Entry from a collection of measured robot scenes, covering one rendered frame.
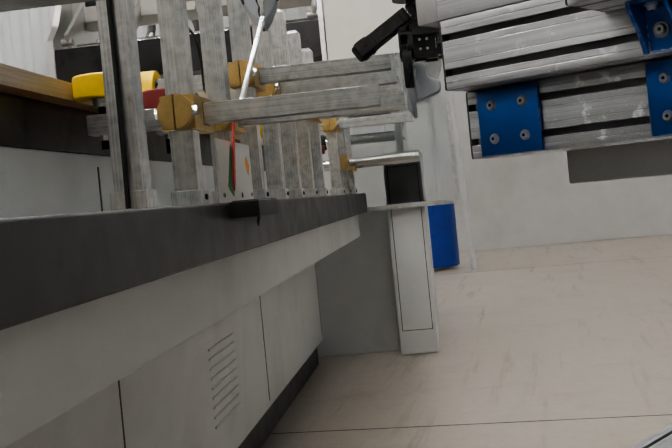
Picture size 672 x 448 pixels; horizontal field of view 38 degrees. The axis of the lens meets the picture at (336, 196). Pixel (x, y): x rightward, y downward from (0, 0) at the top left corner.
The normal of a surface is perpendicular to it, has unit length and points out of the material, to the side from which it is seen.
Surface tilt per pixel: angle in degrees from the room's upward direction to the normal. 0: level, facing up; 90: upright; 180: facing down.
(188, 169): 90
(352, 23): 90
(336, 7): 90
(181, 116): 90
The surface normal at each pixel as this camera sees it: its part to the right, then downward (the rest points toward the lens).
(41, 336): 0.99, -0.10
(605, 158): -0.66, 0.07
